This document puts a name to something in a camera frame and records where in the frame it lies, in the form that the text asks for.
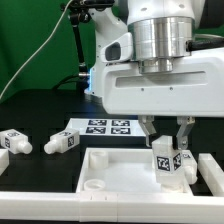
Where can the white fence rail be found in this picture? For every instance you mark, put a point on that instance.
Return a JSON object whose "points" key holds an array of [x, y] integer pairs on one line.
{"points": [[112, 207], [212, 174]]}

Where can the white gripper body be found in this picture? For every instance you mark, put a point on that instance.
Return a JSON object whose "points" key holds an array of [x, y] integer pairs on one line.
{"points": [[195, 87]]}

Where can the white left fence piece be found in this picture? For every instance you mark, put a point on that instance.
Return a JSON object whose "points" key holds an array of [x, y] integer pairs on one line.
{"points": [[4, 160]]}

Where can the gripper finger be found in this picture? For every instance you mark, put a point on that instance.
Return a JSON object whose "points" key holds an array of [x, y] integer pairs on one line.
{"points": [[146, 123], [185, 126]]}

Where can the white sheet with tags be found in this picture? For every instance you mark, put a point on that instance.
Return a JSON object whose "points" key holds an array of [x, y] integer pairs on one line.
{"points": [[106, 127]]}

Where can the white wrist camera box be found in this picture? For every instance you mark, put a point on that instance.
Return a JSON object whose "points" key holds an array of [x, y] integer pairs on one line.
{"points": [[120, 50]]}

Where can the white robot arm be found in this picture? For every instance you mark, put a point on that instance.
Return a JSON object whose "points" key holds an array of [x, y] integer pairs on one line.
{"points": [[149, 64]]}

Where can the white square tabletop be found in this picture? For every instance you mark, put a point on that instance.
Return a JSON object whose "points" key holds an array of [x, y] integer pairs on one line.
{"points": [[120, 170]]}

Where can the white front fence rail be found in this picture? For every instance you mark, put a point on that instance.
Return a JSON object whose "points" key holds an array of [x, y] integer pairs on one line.
{"points": [[112, 207]]}

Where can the white right fence rail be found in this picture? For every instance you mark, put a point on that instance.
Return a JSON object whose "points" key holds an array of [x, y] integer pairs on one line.
{"points": [[212, 174]]}

